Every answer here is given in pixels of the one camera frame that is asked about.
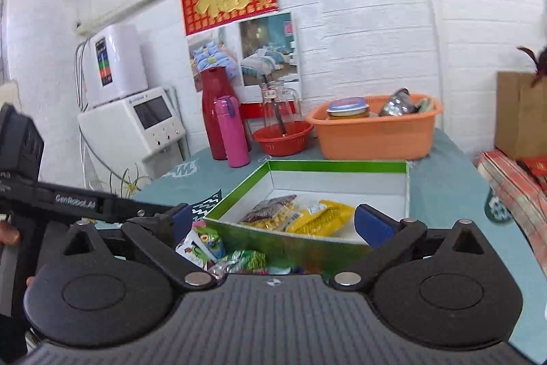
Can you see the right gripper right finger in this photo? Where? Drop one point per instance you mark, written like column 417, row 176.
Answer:
column 393, row 242

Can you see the red plastic basin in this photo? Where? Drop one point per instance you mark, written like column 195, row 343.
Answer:
column 275, row 144

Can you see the white appliance with screen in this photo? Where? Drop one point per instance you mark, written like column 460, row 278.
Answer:
column 143, row 129

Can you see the glass pitcher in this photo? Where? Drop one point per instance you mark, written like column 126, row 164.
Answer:
column 280, row 107

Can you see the blue green candy packet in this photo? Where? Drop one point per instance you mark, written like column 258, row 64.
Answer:
column 202, row 246

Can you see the person's left hand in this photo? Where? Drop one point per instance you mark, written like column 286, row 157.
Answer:
column 10, row 236

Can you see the lidded tin in tub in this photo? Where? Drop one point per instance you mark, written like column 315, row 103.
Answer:
column 348, row 108

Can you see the steel bowl in tub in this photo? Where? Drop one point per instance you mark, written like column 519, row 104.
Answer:
column 399, row 104

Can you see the white water purifier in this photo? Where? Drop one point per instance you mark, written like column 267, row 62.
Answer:
column 113, row 66

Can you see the green pea snack packet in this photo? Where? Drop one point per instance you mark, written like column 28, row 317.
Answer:
column 240, row 262

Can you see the green white cardboard box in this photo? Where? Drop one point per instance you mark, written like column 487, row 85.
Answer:
column 384, row 185

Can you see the pink thermos bottle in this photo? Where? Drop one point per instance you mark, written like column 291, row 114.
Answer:
column 232, row 131

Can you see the red thermos jug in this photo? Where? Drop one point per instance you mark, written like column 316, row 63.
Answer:
column 215, row 84

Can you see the yellow cracker packet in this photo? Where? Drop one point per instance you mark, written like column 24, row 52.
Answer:
column 321, row 220

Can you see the brown cardboard box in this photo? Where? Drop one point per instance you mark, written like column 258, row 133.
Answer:
column 521, row 129

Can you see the orange plastic tub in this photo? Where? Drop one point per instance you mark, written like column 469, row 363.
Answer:
column 407, row 137

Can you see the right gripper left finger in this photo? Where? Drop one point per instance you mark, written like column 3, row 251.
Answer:
column 154, row 240

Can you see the dark purple plant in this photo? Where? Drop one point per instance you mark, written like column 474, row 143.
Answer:
column 539, row 61

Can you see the dried dates clear packet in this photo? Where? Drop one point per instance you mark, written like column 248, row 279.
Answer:
column 270, row 214

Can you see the bedding wall calendar poster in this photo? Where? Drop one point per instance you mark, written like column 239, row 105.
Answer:
column 251, row 51

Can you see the spindly potted plant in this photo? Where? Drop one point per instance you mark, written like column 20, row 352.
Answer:
column 125, row 185

